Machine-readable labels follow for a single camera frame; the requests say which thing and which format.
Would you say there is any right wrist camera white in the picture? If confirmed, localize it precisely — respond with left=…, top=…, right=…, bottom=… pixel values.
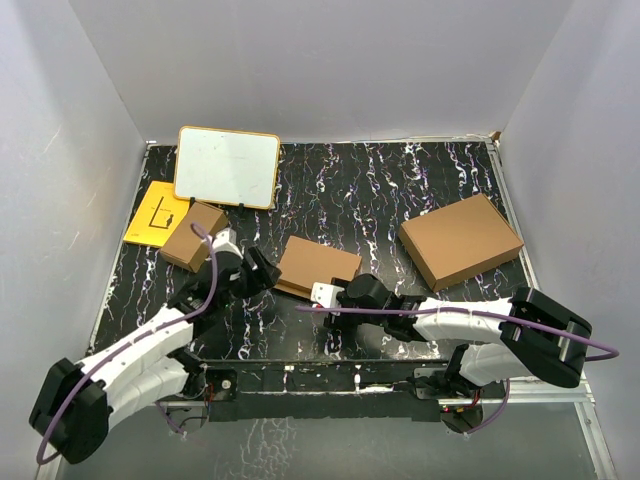
left=310, top=282, right=344, bottom=308

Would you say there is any white board yellow frame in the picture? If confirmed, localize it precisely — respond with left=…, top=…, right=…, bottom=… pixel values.
left=173, top=126, right=281, bottom=210

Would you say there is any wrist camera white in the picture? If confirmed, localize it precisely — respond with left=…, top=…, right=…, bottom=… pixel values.
left=310, top=282, right=344, bottom=308
left=212, top=227, right=243, bottom=259

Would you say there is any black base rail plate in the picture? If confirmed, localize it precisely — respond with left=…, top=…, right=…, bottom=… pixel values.
left=199, top=357, right=506, bottom=424

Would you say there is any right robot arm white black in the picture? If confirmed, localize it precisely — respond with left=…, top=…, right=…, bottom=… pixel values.
left=311, top=274, right=592, bottom=397

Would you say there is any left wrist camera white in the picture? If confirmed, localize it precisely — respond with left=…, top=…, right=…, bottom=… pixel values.
left=212, top=227, right=243, bottom=259

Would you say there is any closed brown cardboard box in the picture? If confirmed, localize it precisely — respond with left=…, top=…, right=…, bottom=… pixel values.
left=398, top=194, right=524, bottom=292

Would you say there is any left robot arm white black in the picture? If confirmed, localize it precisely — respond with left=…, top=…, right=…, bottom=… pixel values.
left=29, top=243, right=281, bottom=466

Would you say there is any yellow booklet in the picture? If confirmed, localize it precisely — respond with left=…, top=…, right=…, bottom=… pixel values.
left=124, top=181, right=189, bottom=248

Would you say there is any small brown cardboard box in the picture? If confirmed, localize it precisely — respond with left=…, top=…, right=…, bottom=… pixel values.
left=160, top=202, right=228, bottom=273

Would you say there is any aluminium frame rail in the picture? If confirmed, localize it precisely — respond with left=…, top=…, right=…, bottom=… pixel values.
left=41, top=378, right=616, bottom=479

